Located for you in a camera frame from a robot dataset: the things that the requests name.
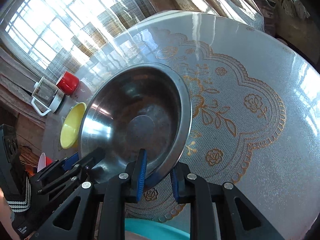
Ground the red plastic bowl white inside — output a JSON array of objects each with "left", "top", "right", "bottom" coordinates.
[{"left": 37, "top": 152, "right": 53, "bottom": 172}]

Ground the yellow plastic bowl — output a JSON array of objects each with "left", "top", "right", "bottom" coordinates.
[{"left": 60, "top": 102, "right": 87, "bottom": 149}]

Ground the teal round tray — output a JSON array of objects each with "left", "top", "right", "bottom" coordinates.
[{"left": 125, "top": 218, "right": 190, "bottom": 239}]

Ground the stainless steel bowl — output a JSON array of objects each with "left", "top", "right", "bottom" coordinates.
[{"left": 78, "top": 62, "right": 192, "bottom": 189}]

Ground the left hand striped glove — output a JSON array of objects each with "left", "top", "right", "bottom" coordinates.
[{"left": 1, "top": 171, "right": 31, "bottom": 239}]

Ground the white glass electric kettle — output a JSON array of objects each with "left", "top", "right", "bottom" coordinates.
[{"left": 31, "top": 76, "right": 65, "bottom": 116}]

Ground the red mug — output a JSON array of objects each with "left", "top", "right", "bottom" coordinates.
[{"left": 56, "top": 71, "right": 80, "bottom": 95}]

